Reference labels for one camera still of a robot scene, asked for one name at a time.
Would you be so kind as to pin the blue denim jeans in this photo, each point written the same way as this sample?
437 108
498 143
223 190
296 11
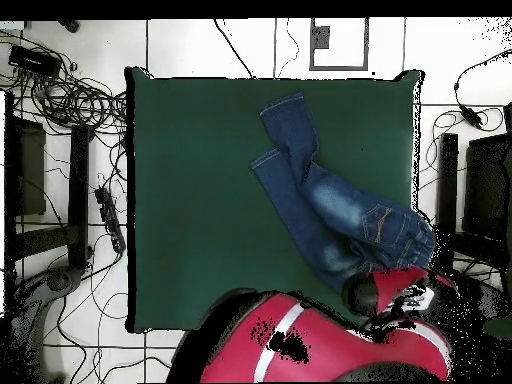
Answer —
320 208

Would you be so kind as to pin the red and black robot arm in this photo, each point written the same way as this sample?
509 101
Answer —
320 348

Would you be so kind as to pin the dark green table cloth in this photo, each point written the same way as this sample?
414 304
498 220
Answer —
180 200

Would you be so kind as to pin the black power strip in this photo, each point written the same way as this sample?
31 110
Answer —
110 218

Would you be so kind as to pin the black stand bar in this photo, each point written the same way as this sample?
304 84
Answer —
78 192
448 180

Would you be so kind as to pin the small dark grey square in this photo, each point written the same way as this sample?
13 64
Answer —
320 38

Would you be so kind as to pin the dark grey stand foot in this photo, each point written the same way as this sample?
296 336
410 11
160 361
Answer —
58 282
488 296

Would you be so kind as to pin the small black curved object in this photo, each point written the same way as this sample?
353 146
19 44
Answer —
70 26

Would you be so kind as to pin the dark green fabric piece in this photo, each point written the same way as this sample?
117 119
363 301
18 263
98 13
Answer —
498 328

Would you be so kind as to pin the black power adapter box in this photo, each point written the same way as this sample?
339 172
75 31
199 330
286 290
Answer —
34 60

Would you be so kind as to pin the grey square frame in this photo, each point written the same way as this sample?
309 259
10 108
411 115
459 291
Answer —
339 68

